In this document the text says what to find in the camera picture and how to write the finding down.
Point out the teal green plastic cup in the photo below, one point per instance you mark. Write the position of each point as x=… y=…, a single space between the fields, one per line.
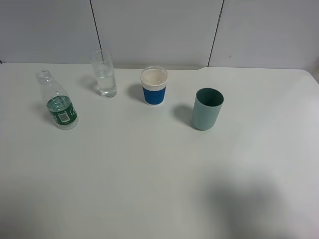
x=207 y=105

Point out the tall clear drinking glass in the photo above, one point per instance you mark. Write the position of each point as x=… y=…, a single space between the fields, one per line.
x=103 y=69

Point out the blue and white paper cup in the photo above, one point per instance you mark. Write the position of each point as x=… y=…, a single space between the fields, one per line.
x=154 y=80

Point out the clear bottle with green label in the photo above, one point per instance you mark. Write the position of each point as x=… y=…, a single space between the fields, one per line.
x=57 y=101

